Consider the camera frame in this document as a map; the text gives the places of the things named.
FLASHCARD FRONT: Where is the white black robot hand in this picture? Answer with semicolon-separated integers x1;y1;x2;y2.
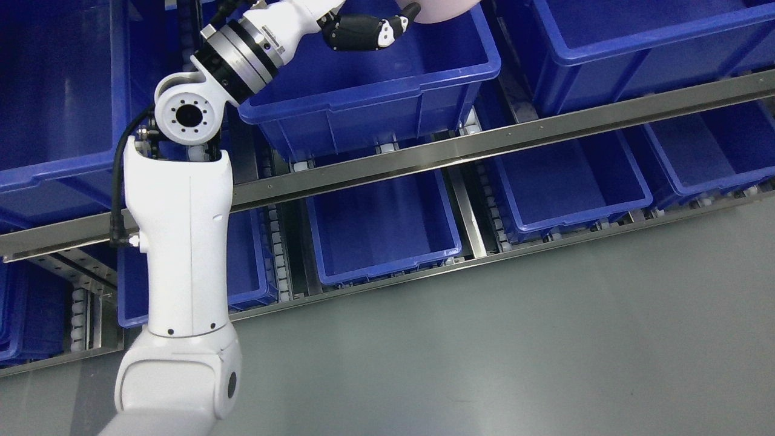
310;1;423;52

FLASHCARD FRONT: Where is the pink bowl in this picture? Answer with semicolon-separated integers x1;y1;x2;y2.
396;0;481;24

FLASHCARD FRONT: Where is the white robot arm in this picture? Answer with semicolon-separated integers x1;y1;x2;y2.
102;1;343;435

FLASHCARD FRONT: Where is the blue bin upper middle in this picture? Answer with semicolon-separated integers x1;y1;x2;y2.
238;5;501;162

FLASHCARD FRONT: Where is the blue bin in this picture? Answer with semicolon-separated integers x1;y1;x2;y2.
238;5;501;162
623;101;774;210
495;1;774;116
1;262;72;367
483;131;653;245
1;1;182;234
118;209;279;328
306;170;463;286

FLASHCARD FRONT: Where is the blue bin lower middle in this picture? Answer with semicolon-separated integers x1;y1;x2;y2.
306;170;463;286

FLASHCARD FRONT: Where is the blue bin upper right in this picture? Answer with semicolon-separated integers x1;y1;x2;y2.
495;1;774;116

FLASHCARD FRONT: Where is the blue bin lower left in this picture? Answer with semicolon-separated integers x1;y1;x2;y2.
118;209;279;328

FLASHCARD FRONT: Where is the blue bin upper left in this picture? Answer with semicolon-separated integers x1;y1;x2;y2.
1;1;182;234

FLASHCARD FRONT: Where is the blue bin lower right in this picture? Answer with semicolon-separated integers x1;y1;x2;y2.
483;131;653;245

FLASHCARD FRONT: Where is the blue bin far right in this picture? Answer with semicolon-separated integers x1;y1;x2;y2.
623;101;774;210

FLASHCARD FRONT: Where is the blue bin far left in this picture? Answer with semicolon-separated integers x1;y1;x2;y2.
1;262;72;367

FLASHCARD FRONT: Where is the steel shelf rail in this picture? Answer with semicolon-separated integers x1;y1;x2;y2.
0;70;775;264

